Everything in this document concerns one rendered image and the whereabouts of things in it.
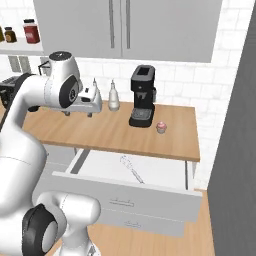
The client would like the open white drawer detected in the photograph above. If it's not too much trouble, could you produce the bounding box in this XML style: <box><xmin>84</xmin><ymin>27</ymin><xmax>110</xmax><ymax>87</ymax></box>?
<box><xmin>52</xmin><ymin>148</ymin><xmax>204</xmax><ymax>223</ymax></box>

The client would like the pink cupcake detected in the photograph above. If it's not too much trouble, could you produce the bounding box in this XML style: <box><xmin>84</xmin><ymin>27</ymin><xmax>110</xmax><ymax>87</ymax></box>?
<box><xmin>156</xmin><ymin>121</ymin><xmax>167</xmax><ymax>135</ymax></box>

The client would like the grey handle of open drawer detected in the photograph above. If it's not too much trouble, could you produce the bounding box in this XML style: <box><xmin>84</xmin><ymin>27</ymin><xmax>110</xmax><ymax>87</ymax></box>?
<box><xmin>108</xmin><ymin>198</ymin><xmax>135</xmax><ymax>208</ymax></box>

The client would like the brown jar with black lid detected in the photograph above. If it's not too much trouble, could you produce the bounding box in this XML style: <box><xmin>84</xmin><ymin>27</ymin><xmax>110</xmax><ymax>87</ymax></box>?
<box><xmin>3</xmin><ymin>26</ymin><xmax>18</xmax><ymax>44</ymax></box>

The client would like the grey upper cupboard door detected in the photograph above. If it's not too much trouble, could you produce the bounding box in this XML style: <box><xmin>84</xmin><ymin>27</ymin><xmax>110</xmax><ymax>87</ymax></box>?
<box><xmin>121</xmin><ymin>0</ymin><xmax>223</xmax><ymax>64</ymax></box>
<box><xmin>32</xmin><ymin>0</ymin><xmax>123</xmax><ymax>60</ymax></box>

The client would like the grey cupboard door handle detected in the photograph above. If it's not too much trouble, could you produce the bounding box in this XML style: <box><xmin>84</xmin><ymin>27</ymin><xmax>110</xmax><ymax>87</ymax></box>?
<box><xmin>125</xmin><ymin>0</ymin><xmax>132</xmax><ymax>50</ymax></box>
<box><xmin>108</xmin><ymin>0</ymin><xmax>116</xmax><ymax>49</ymax></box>

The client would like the black coffee machine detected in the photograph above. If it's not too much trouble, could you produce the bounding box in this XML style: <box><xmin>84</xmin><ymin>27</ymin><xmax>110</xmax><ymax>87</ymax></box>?
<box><xmin>128</xmin><ymin>64</ymin><xmax>158</xmax><ymax>129</ymax></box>

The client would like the grey closed drawer front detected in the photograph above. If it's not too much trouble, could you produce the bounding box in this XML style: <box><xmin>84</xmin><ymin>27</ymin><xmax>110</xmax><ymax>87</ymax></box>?
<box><xmin>99</xmin><ymin>208</ymin><xmax>186</xmax><ymax>239</ymax></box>

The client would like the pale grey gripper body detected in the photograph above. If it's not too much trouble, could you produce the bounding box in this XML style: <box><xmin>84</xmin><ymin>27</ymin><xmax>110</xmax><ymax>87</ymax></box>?
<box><xmin>60</xmin><ymin>87</ymin><xmax>104</xmax><ymax>115</ymax></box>

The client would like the grey wall socket plate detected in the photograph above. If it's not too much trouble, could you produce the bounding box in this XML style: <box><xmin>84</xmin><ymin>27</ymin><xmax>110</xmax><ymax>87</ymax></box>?
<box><xmin>18</xmin><ymin>55</ymin><xmax>32</xmax><ymax>74</ymax></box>
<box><xmin>7</xmin><ymin>55</ymin><xmax>21</xmax><ymax>73</ymax></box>

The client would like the white wall shelf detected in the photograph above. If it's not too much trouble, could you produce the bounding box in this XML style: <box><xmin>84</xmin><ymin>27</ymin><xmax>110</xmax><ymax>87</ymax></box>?
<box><xmin>0</xmin><ymin>36</ymin><xmax>45</xmax><ymax>57</ymax></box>

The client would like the silver whisk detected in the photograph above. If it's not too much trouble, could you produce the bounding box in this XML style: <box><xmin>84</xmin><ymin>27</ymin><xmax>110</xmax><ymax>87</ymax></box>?
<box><xmin>119</xmin><ymin>155</ymin><xmax>146</xmax><ymax>185</ymax></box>

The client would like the black wire stand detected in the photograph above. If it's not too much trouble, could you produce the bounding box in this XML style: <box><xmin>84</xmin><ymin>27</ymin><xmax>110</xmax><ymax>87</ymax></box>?
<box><xmin>37</xmin><ymin>62</ymin><xmax>52</xmax><ymax>77</ymax></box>

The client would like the red jar with black lid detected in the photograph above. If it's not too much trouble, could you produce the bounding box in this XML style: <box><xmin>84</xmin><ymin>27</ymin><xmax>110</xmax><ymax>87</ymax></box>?
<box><xmin>22</xmin><ymin>18</ymin><xmax>41</xmax><ymax>45</ymax></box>

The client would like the tall dark grey fridge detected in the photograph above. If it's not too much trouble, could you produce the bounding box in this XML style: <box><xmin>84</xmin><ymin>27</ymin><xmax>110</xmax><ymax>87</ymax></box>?
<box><xmin>206</xmin><ymin>0</ymin><xmax>256</xmax><ymax>256</ymax></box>

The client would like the black toaster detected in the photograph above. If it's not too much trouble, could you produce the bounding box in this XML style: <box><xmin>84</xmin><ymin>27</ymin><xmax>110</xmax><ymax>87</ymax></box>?
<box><xmin>0</xmin><ymin>75</ymin><xmax>25</xmax><ymax>105</ymax></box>

